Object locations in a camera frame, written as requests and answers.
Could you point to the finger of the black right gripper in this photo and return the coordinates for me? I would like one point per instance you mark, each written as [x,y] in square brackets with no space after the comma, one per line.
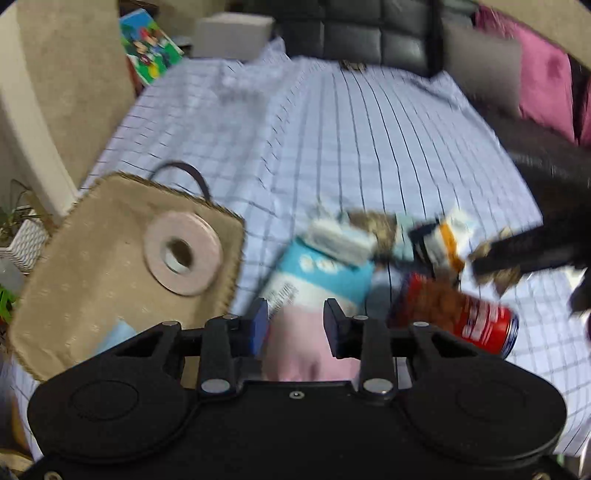
[546,247]

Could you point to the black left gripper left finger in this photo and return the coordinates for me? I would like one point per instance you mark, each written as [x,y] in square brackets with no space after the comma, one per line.
[226,338]

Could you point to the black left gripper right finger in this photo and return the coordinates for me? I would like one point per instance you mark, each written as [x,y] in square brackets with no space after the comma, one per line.
[367,340]

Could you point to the pink drawstring pouch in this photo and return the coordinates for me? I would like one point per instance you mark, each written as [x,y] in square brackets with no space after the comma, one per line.
[297,349]

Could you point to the white pocket tissue pack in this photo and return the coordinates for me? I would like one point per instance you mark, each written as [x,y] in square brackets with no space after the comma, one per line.
[342,242]

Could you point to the light blue face mask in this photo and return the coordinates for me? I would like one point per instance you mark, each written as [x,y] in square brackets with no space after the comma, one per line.
[120,332]

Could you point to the red biscuit can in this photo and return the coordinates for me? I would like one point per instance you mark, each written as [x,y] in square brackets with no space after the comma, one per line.
[488,325]

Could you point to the blue white cleansing towel pack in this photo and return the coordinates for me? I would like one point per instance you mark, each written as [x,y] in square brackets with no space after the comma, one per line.
[307,277]

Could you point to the fabric-lined woven basket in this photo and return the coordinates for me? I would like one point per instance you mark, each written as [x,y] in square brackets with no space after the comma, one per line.
[92,273]

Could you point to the pink cushion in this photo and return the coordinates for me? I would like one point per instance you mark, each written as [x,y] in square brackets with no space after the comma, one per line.
[547,79]

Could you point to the grey cushion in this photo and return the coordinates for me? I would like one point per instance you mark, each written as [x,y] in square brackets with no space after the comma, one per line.
[487,68]

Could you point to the blue grid checked tablecloth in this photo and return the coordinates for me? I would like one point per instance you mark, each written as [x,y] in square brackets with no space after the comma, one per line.
[277,139]

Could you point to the white planter with plant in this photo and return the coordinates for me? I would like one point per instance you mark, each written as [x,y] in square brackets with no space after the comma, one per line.
[25,227]

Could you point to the small dark patterned hair clip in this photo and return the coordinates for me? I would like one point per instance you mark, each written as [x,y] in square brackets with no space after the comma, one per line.
[353,66]

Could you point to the cartoon picture book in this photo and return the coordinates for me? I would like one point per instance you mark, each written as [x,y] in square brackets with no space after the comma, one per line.
[149,50]

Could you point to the grey cardboard box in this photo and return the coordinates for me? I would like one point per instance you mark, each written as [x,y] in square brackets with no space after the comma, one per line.
[231,36]

